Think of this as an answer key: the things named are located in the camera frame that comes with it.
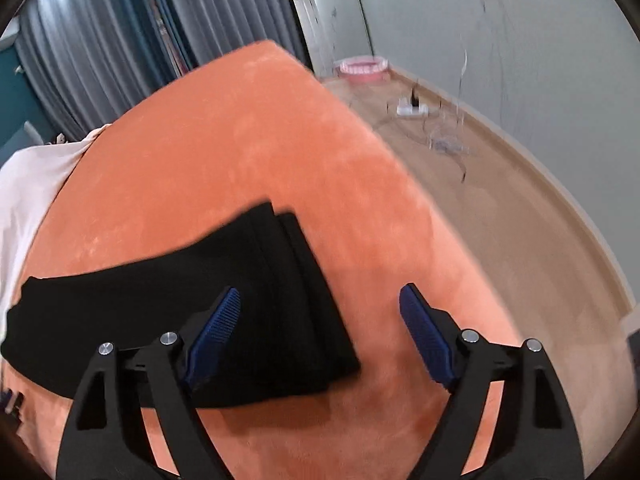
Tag tangled thin cables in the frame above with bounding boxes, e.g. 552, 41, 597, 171
380, 100, 473, 183

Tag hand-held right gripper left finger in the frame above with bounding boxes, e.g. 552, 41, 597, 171
55, 286, 242, 480

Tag black pants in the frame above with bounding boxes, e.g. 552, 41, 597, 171
0, 201, 362, 411

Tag white power strip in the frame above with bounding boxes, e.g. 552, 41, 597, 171
396, 87, 430, 117

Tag pink round basket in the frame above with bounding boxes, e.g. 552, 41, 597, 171
334, 56, 388, 83

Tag grey pleated curtain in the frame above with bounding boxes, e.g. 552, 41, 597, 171
15, 0, 308, 141

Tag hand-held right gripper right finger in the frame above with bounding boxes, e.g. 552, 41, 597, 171
398, 282, 586, 480

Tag pale pink bed sheet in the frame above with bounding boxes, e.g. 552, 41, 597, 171
0, 125, 113, 311

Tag orange plush blanket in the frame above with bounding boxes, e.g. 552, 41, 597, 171
0, 39, 531, 480

